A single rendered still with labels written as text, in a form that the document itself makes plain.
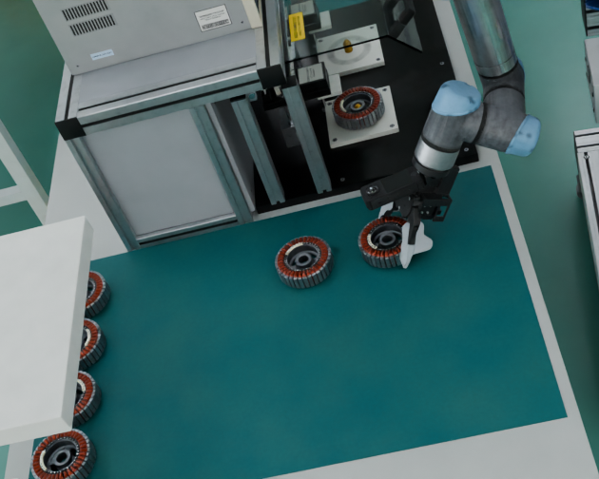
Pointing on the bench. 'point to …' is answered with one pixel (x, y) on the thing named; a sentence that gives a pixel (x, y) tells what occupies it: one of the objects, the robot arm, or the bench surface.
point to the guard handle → (407, 12)
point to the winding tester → (138, 27)
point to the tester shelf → (173, 79)
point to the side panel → (163, 178)
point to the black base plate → (390, 73)
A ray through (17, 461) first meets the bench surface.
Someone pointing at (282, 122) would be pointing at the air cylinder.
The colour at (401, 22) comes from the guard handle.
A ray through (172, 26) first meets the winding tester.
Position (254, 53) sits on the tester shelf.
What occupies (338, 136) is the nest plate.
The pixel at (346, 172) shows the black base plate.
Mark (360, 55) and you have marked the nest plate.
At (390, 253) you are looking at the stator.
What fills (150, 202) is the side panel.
